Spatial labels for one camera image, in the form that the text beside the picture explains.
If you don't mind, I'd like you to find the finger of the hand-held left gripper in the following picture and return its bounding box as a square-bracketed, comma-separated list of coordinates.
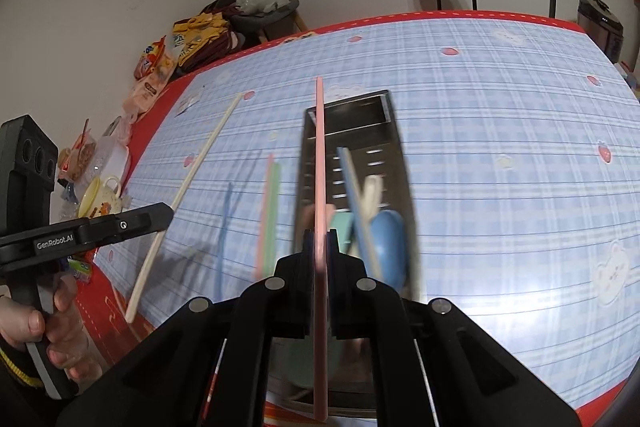
[82, 202, 175, 253]

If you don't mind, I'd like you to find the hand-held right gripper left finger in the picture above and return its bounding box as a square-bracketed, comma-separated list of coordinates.
[56, 229, 316, 427]

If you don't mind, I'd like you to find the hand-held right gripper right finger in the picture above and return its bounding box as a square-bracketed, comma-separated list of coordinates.
[326, 229, 583, 427]

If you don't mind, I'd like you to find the green spoon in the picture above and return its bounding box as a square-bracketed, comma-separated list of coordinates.
[287, 211, 357, 390]

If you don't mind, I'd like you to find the pink spoon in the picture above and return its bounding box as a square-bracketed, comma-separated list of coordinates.
[300, 203, 337, 238]

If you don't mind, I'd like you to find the blue spoon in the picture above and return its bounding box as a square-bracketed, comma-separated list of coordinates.
[369, 208, 407, 289]

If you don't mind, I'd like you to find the cream chopstick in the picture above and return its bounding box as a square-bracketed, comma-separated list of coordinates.
[125, 93, 244, 324]

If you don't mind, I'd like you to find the pink chopstick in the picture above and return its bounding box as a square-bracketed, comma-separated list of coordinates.
[254, 153, 275, 279]
[312, 77, 331, 423]

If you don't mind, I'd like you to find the metal utensil tray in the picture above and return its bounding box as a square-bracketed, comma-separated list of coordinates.
[265, 89, 422, 419]

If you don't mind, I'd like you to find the person's left hand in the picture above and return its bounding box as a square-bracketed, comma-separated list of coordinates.
[0, 275, 103, 381]

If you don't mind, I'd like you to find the yellow cup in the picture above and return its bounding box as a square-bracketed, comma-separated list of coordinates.
[77, 175, 124, 219]

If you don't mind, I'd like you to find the green chopstick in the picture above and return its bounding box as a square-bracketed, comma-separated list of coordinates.
[262, 162, 282, 269]

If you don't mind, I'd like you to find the clear plastic container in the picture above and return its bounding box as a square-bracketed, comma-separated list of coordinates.
[92, 136, 132, 188]

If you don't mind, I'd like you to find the green packet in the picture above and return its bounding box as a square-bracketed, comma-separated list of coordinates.
[67, 257, 94, 281]

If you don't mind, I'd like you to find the pale snack bag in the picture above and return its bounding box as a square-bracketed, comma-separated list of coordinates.
[122, 74, 171, 126]

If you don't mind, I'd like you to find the orange snack bag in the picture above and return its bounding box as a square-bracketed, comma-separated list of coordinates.
[133, 35, 176, 81]

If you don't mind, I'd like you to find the blue plaid tablecloth red border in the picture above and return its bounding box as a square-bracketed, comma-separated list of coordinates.
[75, 9, 640, 418]

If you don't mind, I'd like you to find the yellow snack bag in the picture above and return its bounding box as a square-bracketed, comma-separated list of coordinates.
[172, 13, 232, 68]

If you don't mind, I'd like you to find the grey stool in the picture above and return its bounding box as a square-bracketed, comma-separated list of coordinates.
[230, 0, 301, 44]

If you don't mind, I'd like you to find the dark rice cooker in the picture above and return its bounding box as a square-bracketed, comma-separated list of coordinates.
[577, 0, 625, 63]

